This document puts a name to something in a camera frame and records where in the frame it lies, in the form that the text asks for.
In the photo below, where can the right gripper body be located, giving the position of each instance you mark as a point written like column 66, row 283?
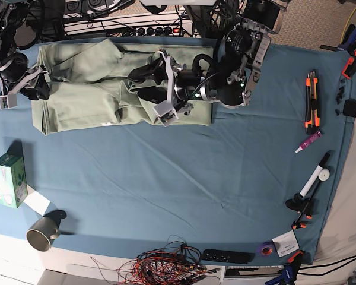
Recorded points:
column 13, row 68

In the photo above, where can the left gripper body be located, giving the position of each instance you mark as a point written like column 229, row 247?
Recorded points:
column 185, row 85

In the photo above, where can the light green T-shirt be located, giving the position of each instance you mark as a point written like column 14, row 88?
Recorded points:
column 89, row 87

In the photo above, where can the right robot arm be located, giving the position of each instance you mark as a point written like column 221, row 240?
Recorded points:
column 13, row 16

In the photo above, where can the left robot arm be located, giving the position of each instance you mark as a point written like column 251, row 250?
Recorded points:
column 228, row 76

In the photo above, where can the white power strip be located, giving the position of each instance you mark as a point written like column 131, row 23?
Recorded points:
column 131, row 27

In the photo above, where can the green tissue box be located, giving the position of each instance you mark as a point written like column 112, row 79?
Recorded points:
column 13, row 184

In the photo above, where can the white paper sheet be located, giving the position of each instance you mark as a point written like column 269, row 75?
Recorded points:
column 37, row 202

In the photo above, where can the blue table cloth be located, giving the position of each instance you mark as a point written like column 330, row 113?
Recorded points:
column 128, row 189

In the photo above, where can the orange black utility knife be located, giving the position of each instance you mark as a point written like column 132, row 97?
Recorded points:
column 312, row 114

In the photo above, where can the purple glue tube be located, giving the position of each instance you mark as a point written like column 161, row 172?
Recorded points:
column 308, row 141

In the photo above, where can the grey ceramic mug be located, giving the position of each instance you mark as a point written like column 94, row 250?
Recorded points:
column 42, row 234

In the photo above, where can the white black marker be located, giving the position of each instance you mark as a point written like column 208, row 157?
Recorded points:
column 314, row 175

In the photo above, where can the white round cap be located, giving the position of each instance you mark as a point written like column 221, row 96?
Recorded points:
column 324, row 174

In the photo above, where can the black square box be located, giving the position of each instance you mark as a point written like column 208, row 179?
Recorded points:
column 349, row 108

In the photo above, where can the black orange bar clamp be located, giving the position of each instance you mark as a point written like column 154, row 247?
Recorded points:
column 304, row 206

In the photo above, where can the black remote control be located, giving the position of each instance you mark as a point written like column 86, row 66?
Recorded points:
column 215, row 255

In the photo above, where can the purple tape roll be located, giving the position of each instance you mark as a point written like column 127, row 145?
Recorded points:
column 266, row 248

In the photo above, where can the white paper card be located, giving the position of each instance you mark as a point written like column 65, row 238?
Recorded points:
column 286, row 243

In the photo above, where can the blue orange spring clamp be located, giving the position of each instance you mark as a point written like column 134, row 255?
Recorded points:
column 289, row 272

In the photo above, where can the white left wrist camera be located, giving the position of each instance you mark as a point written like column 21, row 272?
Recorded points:
column 165, row 111

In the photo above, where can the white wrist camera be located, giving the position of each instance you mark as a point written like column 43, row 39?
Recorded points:
column 8, row 95
column 165, row 111

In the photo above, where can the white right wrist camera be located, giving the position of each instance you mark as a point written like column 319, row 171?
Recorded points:
column 8, row 95

